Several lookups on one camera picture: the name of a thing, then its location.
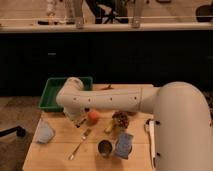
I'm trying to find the brown rectangular eraser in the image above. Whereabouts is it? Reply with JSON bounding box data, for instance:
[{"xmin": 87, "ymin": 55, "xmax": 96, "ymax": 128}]
[{"xmin": 75, "ymin": 118, "xmax": 87, "ymax": 128}]

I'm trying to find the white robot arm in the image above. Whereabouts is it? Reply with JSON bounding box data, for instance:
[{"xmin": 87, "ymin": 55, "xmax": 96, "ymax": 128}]
[{"xmin": 56, "ymin": 77, "xmax": 213, "ymax": 171}]

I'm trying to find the bunch of brown grapes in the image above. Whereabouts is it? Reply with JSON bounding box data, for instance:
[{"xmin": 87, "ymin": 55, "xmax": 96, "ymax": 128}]
[{"xmin": 112, "ymin": 112, "xmax": 129, "ymax": 129}]

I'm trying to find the white handled spatula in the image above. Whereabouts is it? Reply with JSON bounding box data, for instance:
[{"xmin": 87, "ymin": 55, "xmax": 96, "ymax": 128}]
[{"xmin": 144, "ymin": 119, "xmax": 156, "ymax": 169}]

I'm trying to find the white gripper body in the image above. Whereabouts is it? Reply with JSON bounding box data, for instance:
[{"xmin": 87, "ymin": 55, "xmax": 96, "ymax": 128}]
[{"xmin": 64, "ymin": 108, "xmax": 86, "ymax": 124}]

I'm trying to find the yellow banana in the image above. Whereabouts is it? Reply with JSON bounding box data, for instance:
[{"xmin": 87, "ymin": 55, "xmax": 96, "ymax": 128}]
[{"xmin": 104, "ymin": 121, "xmax": 115, "ymax": 134}]

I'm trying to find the silver fork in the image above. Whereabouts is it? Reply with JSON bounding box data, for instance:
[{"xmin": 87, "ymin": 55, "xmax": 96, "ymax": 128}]
[{"xmin": 68, "ymin": 128, "xmax": 92, "ymax": 160}]

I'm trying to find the orange bowl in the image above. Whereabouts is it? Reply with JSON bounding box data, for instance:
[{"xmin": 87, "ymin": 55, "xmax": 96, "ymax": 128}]
[{"xmin": 100, "ymin": 87, "xmax": 114, "ymax": 90}]

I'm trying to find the light blue cloth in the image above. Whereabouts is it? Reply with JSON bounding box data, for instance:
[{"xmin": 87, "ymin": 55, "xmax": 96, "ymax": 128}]
[{"xmin": 35, "ymin": 121, "xmax": 55, "ymax": 144}]

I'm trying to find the silver metal cup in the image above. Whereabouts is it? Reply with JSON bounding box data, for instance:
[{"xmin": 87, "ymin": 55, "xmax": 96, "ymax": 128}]
[{"xmin": 98, "ymin": 140, "xmax": 113, "ymax": 158}]

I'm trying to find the orange ball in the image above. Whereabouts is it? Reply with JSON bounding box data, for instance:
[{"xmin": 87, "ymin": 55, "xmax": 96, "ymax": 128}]
[{"xmin": 88, "ymin": 110, "xmax": 99, "ymax": 123}]

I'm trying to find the green plastic tray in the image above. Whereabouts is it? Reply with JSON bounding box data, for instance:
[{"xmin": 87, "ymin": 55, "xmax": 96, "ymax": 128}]
[{"xmin": 38, "ymin": 76, "xmax": 94, "ymax": 112}]

